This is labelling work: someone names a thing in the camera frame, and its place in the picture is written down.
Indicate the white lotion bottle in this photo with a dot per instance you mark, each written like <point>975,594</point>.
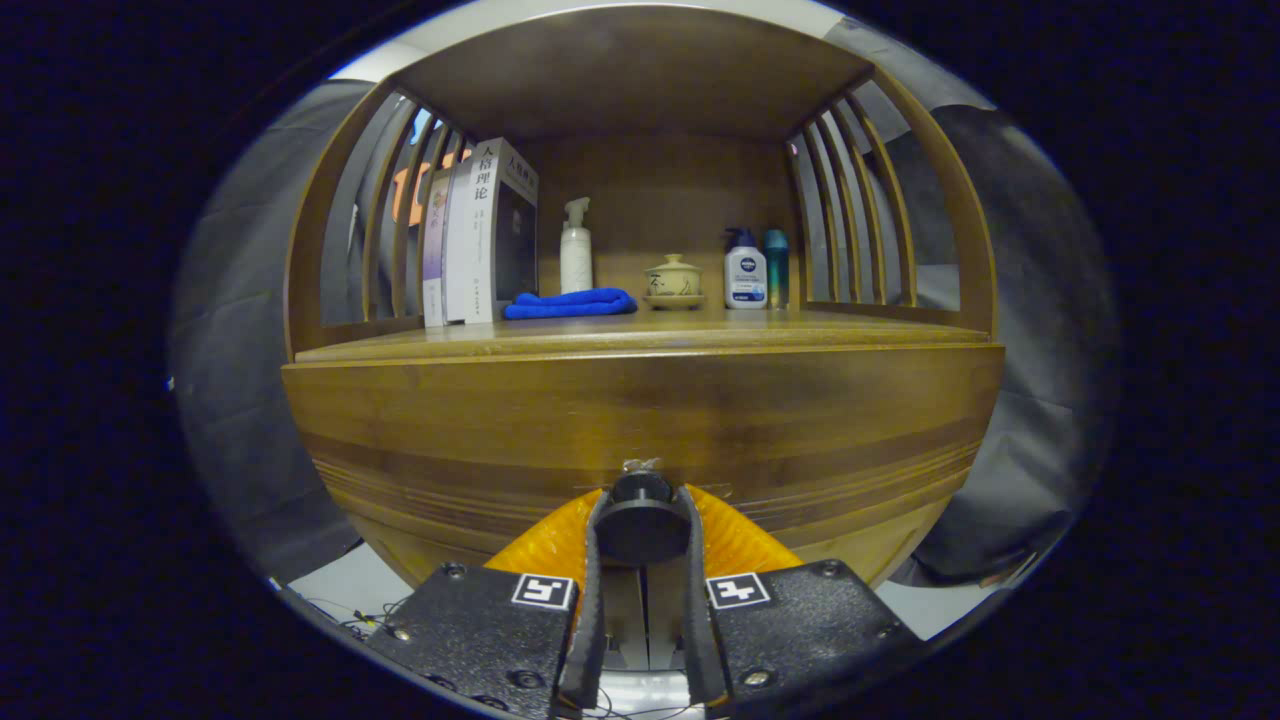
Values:
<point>745,278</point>

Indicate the wooden drawer with black knob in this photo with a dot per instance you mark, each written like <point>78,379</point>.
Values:
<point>640,410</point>

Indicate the teal bottle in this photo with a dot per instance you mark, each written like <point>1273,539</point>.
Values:
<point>777,270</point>

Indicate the wooden countertop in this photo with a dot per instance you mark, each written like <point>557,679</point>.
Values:
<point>700,330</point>

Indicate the wooden cabinet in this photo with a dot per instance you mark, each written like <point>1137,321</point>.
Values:
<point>640,70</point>

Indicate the beige lidded teacup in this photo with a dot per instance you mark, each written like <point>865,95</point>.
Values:
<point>673,280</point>

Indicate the white pump bottle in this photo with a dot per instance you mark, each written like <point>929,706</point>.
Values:
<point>576,260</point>

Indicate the blue folded cloth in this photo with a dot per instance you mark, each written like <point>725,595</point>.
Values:
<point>570,304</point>

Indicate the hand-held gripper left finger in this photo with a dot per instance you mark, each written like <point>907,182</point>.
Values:
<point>590,620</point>

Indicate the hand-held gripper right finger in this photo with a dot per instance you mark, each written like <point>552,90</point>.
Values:
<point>700,620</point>

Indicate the thin pale purple book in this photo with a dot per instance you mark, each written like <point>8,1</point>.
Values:
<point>434,260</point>

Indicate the thick white book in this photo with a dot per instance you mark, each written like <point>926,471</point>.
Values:
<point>480,250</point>

